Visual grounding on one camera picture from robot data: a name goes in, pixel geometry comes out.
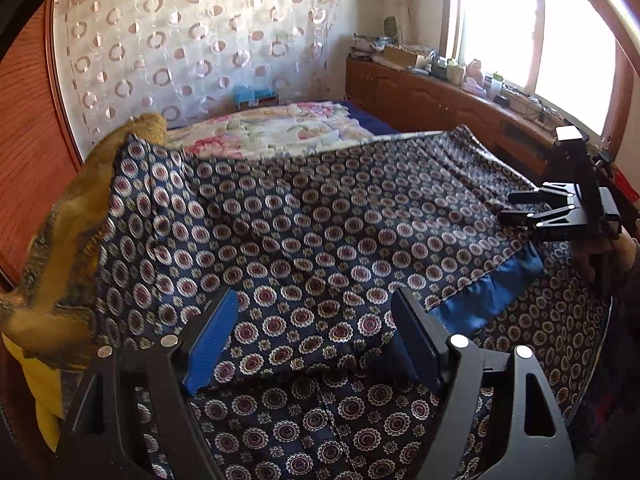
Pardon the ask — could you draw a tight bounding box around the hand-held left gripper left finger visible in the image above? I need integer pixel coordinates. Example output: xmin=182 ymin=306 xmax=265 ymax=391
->
xmin=55 ymin=287 xmax=241 ymax=480

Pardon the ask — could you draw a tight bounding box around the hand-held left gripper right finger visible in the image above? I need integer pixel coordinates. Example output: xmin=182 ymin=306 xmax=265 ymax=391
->
xmin=391 ymin=286 xmax=576 ymax=480

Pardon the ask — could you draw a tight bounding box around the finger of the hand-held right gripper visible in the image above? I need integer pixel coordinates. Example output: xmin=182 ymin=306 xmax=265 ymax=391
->
xmin=496 ymin=204 xmax=583 ymax=242
xmin=507 ymin=182 xmax=581 ymax=208

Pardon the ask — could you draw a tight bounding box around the navy patterned garment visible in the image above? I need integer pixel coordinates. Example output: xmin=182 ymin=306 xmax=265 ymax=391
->
xmin=92 ymin=125 xmax=613 ymax=480

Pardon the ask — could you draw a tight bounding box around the person's right forearm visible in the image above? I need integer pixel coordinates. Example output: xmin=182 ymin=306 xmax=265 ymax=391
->
xmin=612 ymin=240 xmax=640 ymax=306

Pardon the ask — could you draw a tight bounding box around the person's right hand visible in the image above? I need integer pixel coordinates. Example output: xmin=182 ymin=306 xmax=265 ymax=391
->
xmin=574 ymin=234 xmax=633 ymax=292

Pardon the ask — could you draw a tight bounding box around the white power strip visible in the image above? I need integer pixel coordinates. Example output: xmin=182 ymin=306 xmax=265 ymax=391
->
xmin=505 ymin=87 xmax=566 ymax=126

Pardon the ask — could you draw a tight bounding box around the long wooden cabinet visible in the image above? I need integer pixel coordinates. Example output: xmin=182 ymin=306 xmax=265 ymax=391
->
xmin=345 ymin=55 xmax=621 ymax=186

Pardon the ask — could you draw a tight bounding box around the gold-brown patterned garment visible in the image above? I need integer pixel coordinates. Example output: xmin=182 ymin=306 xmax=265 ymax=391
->
xmin=0 ymin=112 xmax=168 ymax=371

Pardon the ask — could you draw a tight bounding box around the window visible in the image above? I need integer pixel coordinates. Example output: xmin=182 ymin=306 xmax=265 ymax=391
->
xmin=440 ymin=0 xmax=621 ymax=136

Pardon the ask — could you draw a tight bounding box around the yellow plush pillow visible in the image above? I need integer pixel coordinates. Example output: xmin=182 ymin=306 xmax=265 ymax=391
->
xmin=2 ymin=335 xmax=67 ymax=453

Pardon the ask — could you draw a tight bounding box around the navy blue blanket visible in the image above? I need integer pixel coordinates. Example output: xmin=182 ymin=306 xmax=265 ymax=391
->
xmin=345 ymin=100 xmax=402 ymax=137

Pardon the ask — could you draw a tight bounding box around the cardboard box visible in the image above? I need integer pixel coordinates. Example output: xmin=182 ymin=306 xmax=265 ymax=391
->
xmin=382 ymin=45 xmax=426 ymax=69

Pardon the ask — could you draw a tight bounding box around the floral quilt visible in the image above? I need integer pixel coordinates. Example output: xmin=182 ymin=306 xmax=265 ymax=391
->
xmin=165 ymin=100 xmax=381 ymax=159

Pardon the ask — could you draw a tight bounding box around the pile of papers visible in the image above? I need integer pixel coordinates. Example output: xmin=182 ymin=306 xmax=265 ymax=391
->
xmin=350 ymin=35 xmax=391 ymax=59

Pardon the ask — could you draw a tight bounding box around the teal blue box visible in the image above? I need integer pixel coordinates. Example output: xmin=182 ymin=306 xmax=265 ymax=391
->
xmin=232 ymin=84 xmax=279 ymax=111

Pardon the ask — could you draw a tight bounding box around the wooden slatted wardrobe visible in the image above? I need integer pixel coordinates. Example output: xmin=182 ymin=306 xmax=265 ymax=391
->
xmin=0 ymin=0 xmax=86 ymax=291

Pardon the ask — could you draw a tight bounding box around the sheer circle-patterned curtain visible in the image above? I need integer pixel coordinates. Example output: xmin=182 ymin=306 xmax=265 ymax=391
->
xmin=52 ymin=0 xmax=347 ymax=146

